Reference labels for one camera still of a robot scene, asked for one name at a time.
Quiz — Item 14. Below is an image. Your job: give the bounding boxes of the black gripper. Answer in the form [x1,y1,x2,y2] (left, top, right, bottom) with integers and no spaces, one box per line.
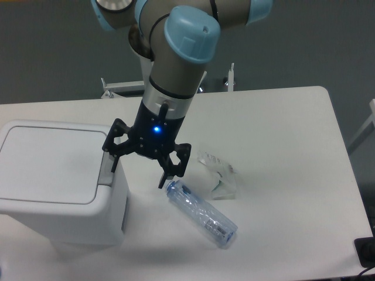
[102,102,192,189]

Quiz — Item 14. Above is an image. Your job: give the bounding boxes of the clear plastic water bottle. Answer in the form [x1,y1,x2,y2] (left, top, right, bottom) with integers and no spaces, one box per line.
[165,180,238,247]

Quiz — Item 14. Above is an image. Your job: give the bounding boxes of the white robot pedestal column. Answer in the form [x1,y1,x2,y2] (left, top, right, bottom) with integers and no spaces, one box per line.
[128,23,154,90]

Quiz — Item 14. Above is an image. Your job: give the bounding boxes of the white frame at right edge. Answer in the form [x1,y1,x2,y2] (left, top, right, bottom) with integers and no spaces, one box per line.
[347,99,374,155]

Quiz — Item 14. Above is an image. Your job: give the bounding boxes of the crumpled white paper carton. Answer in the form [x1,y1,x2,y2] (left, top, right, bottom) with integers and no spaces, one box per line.
[197,149,237,200]

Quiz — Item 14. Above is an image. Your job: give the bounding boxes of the black device at table edge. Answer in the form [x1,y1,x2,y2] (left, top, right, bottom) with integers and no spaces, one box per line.
[354,237,374,268]

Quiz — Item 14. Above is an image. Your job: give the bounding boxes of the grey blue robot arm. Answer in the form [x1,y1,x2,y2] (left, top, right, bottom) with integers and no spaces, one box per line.
[91,1,273,182]

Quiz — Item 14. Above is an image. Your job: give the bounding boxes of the white push-lid trash can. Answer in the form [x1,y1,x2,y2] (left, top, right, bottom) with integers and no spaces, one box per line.
[1,120,129,245]

